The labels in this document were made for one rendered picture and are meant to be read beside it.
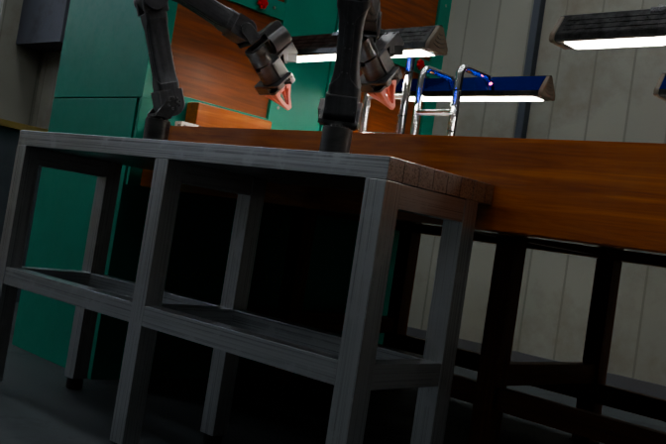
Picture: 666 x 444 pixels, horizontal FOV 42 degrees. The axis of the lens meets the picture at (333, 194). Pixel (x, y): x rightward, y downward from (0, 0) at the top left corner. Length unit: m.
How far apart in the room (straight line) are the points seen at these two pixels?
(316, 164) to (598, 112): 3.08
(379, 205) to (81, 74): 1.70
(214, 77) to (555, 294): 2.32
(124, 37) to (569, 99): 2.53
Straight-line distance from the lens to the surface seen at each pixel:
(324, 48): 2.55
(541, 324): 4.50
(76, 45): 3.03
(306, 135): 2.09
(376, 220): 1.43
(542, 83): 2.75
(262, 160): 1.63
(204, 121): 2.67
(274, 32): 2.34
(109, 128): 2.74
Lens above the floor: 0.53
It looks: 3 degrees up
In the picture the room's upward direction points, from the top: 9 degrees clockwise
